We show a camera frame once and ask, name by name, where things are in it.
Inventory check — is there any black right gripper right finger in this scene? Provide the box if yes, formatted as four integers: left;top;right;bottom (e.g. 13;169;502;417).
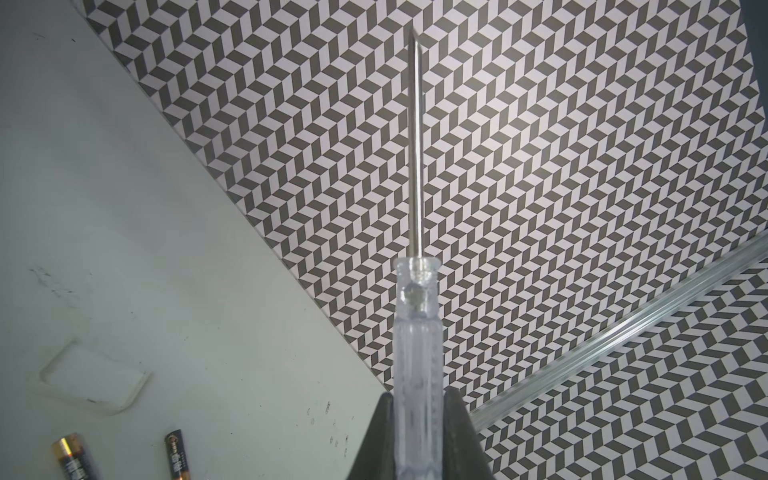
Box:
442;387;494;480

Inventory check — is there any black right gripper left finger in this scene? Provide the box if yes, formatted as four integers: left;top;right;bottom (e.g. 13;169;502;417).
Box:
347;392;395;480

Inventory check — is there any clear handle screwdriver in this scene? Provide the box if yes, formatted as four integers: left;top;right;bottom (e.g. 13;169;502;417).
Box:
393;27;443;479

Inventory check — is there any black gold AAA battery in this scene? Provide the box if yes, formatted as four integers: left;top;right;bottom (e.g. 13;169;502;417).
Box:
164;430;191;480
52;433;99;480

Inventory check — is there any white battery cover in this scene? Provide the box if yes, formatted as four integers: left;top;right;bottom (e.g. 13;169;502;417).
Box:
31;341;151;416

